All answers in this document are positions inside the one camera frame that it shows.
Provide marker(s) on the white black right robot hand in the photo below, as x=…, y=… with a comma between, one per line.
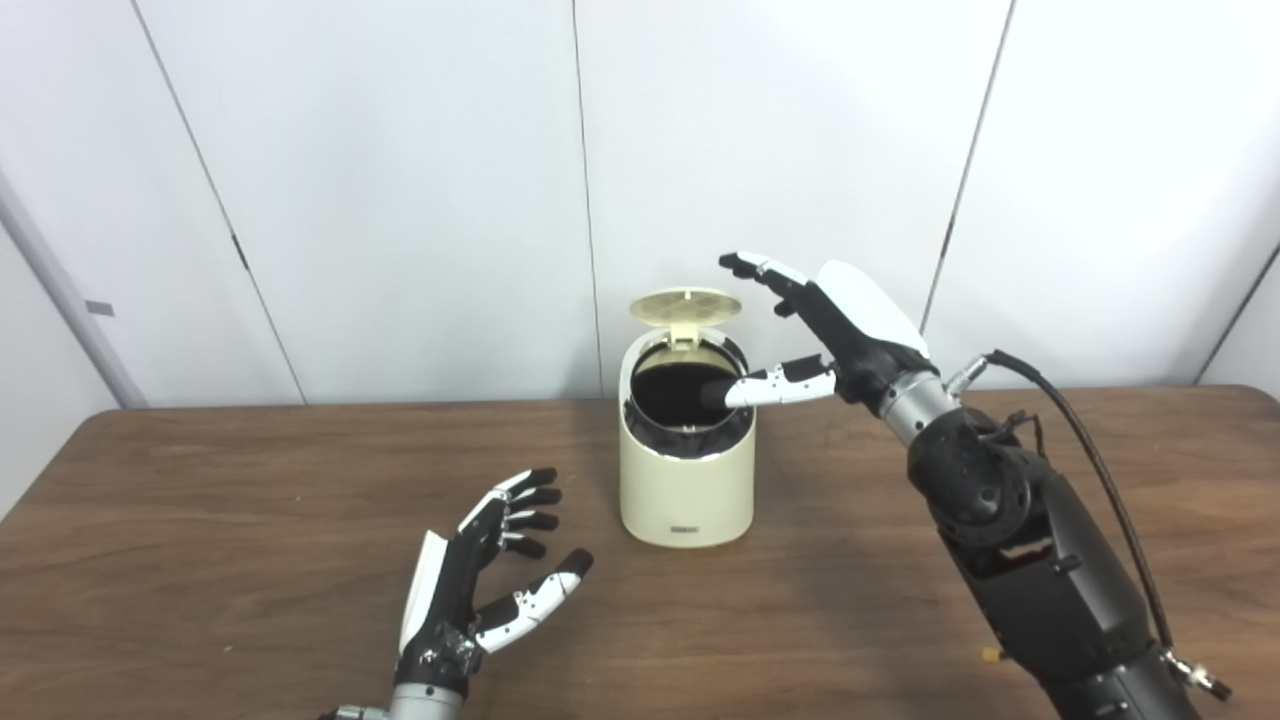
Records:
x=865, y=320

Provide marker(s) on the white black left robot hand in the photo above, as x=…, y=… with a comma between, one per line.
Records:
x=440, y=600

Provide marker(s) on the cream round bin lid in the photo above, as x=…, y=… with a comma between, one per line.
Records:
x=685, y=305

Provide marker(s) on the black bin liner bag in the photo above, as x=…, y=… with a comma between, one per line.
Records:
x=670, y=395

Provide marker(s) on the cream-colored bin body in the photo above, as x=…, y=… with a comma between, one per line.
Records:
x=685, y=495

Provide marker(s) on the black wall panel hinge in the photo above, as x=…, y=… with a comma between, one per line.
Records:
x=240, y=253

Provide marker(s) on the grey wall corner post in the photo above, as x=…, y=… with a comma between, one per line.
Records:
x=84, y=330

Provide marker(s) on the small grey wall tag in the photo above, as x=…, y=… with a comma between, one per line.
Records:
x=99, y=308

